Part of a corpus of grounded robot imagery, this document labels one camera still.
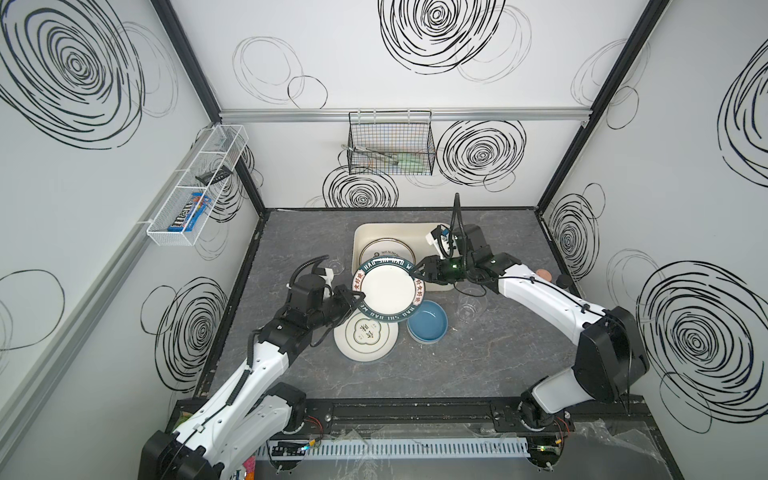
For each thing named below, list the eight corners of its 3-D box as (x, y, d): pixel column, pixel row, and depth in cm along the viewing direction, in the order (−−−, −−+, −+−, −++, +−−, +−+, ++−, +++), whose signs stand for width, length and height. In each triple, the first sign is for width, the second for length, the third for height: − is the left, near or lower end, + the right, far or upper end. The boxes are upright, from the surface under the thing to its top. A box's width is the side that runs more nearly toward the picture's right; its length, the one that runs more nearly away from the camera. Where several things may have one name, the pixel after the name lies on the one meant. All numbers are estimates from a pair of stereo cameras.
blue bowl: (404, 336, 89) (405, 323, 81) (425, 311, 94) (428, 296, 86) (428, 355, 85) (432, 343, 77) (448, 328, 90) (454, 314, 83)
